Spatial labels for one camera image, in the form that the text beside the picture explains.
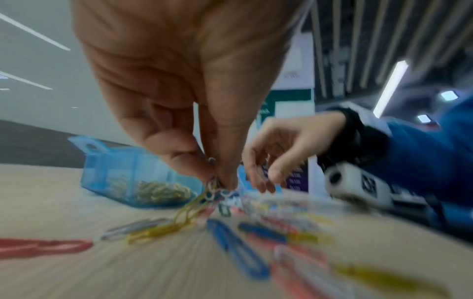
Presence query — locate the person's right hand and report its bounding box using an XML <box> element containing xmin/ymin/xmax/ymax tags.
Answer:
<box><xmin>241</xmin><ymin>111</ymin><xmax>348</xmax><ymax>194</ymax></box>

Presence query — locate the person's left hand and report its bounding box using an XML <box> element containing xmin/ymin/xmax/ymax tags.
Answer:
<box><xmin>70</xmin><ymin>0</ymin><xmax>311</xmax><ymax>191</ymax></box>

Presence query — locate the pile of coloured paper clips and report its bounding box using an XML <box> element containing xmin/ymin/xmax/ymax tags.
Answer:
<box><xmin>0</xmin><ymin>181</ymin><xmax>452</xmax><ymax>299</ymax></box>

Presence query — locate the blue compartment organizer box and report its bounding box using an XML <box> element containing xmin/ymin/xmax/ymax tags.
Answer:
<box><xmin>68</xmin><ymin>135</ymin><xmax>263</xmax><ymax>210</ymax></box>

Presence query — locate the bunch of yellow paper clips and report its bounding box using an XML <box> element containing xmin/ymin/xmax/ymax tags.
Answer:
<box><xmin>107</xmin><ymin>178</ymin><xmax>195</xmax><ymax>204</ymax></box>

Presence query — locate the standing poster banner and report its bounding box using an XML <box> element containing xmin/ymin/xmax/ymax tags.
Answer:
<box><xmin>193</xmin><ymin>32</ymin><xmax>317</xmax><ymax>194</ymax></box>

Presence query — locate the right wrist marker band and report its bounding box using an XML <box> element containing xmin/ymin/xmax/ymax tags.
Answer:
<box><xmin>336</xmin><ymin>102</ymin><xmax>393</xmax><ymax>138</ymax></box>

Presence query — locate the ceiling light strip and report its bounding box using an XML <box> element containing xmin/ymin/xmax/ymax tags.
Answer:
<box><xmin>372</xmin><ymin>60</ymin><xmax>410</xmax><ymax>119</ymax></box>

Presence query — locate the wooden slat partition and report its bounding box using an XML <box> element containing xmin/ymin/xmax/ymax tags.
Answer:
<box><xmin>306</xmin><ymin>0</ymin><xmax>473</xmax><ymax>97</ymax></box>

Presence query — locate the round wooden table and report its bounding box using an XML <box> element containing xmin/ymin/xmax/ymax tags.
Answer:
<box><xmin>0</xmin><ymin>163</ymin><xmax>473</xmax><ymax>299</ymax></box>

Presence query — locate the white wall board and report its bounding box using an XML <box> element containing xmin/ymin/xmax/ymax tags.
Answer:
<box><xmin>0</xmin><ymin>0</ymin><xmax>197</xmax><ymax>147</ymax></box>

